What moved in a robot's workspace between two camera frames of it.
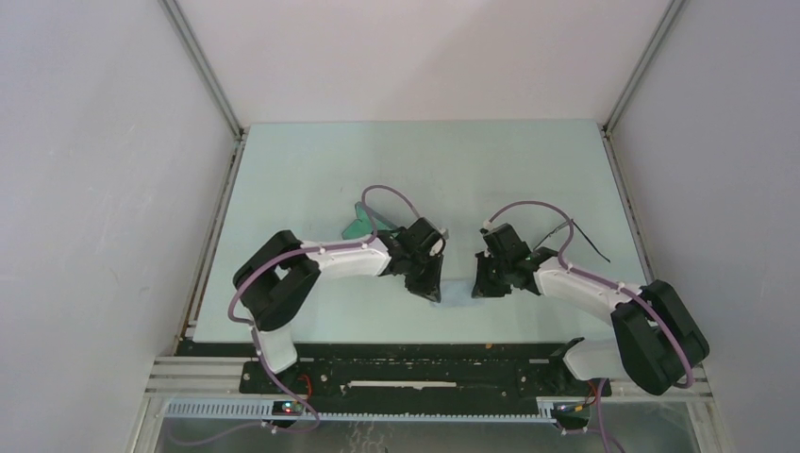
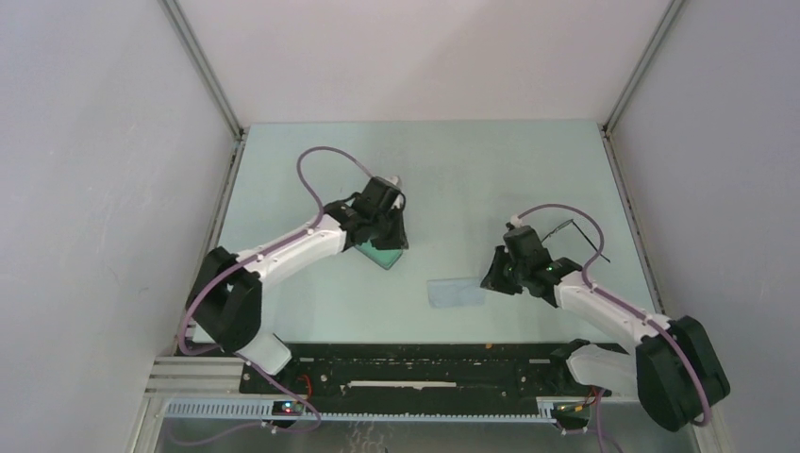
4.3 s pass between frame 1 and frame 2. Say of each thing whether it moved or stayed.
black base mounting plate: stayed
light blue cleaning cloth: stayed
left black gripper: moved
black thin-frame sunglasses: stayed
